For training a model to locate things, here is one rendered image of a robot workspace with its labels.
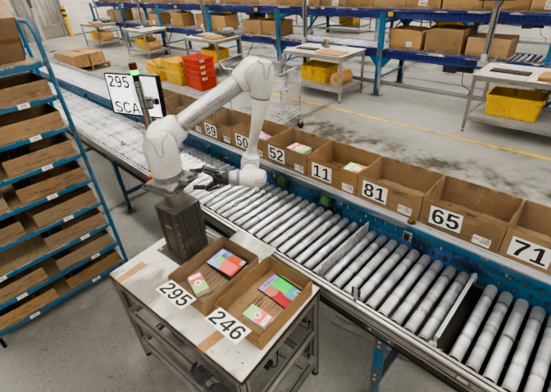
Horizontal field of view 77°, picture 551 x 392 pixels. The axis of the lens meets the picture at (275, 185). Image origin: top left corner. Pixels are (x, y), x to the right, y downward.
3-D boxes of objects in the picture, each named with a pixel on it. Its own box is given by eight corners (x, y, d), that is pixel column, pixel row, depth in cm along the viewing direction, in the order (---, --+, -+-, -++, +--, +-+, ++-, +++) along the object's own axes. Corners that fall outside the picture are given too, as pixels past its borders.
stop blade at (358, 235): (321, 276, 185) (321, 264, 180) (366, 232, 212) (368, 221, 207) (321, 277, 184) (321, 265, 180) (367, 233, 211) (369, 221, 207)
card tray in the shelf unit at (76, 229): (48, 249, 245) (43, 239, 240) (37, 231, 264) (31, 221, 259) (106, 222, 268) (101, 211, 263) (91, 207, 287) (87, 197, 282)
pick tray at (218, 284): (170, 289, 180) (166, 275, 175) (225, 248, 204) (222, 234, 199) (207, 318, 164) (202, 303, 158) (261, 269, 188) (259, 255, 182)
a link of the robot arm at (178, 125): (138, 143, 177) (138, 126, 195) (160, 165, 187) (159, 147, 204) (261, 54, 171) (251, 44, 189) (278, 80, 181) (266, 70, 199)
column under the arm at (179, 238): (185, 269, 192) (172, 222, 174) (157, 250, 206) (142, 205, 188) (219, 243, 208) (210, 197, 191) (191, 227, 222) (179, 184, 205)
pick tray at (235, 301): (216, 316, 164) (213, 303, 159) (270, 268, 188) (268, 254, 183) (261, 351, 148) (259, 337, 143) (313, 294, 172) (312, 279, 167)
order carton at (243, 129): (232, 147, 288) (229, 128, 279) (257, 134, 305) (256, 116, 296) (266, 161, 264) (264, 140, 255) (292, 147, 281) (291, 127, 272)
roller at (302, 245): (282, 261, 199) (282, 254, 197) (335, 216, 230) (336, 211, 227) (289, 265, 196) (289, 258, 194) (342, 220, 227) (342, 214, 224)
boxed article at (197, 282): (197, 298, 173) (195, 294, 171) (188, 281, 183) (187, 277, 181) (210, 292, 176) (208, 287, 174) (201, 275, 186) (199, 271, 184)
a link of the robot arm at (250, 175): (239, 190, 197) (239, 179, 209) (266, 189, 199) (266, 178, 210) (239, 174, 192) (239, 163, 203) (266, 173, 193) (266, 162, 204)
